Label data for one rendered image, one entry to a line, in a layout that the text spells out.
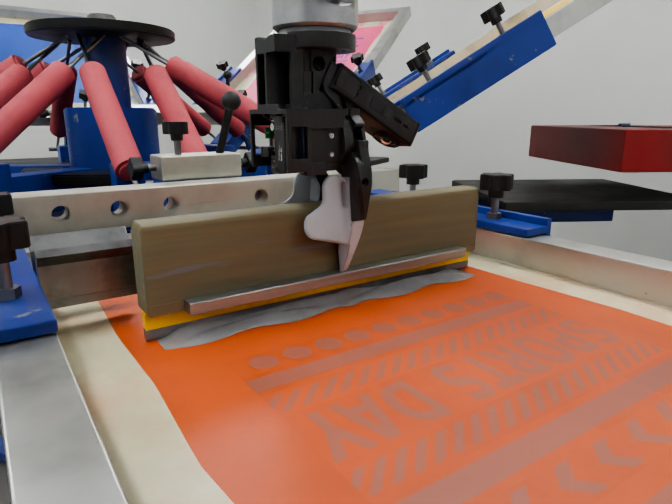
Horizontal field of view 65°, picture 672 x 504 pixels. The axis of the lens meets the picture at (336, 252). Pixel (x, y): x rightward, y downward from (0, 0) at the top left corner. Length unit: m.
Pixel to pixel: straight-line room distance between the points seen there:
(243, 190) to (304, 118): 0.36
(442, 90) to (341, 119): 0.59
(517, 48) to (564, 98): 1.65
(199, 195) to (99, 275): 0.30
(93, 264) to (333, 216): 0.21
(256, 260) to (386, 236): 0.15
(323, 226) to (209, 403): 0.19
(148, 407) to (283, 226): 0.19
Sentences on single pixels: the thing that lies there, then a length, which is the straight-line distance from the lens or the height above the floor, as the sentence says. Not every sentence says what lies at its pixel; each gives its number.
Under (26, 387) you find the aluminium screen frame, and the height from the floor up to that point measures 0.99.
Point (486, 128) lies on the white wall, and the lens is 2.99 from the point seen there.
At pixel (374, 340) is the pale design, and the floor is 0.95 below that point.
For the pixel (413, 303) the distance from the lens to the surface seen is 0.53.
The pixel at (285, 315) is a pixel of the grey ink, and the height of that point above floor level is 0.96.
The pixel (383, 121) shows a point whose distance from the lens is 0.51.
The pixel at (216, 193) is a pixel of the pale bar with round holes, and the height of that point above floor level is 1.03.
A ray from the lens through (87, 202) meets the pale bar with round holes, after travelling 0.73.
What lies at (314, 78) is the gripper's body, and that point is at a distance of 0.48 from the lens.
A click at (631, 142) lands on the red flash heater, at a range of 1.29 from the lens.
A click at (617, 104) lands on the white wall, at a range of 2.60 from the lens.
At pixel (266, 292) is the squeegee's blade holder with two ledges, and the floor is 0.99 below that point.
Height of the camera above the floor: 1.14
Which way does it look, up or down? 15 degrees down
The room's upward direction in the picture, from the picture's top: straight up
